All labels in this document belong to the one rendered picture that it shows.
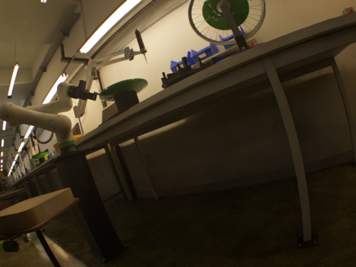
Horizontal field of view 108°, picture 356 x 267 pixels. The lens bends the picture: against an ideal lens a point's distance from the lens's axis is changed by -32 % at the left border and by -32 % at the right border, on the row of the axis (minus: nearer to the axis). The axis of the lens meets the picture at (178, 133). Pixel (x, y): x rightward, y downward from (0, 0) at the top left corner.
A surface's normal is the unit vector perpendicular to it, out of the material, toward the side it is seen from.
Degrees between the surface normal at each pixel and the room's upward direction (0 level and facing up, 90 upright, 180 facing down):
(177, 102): 90
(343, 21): 90
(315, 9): 90
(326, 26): 90
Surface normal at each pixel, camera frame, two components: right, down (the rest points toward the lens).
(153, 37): -0.52, 0.18
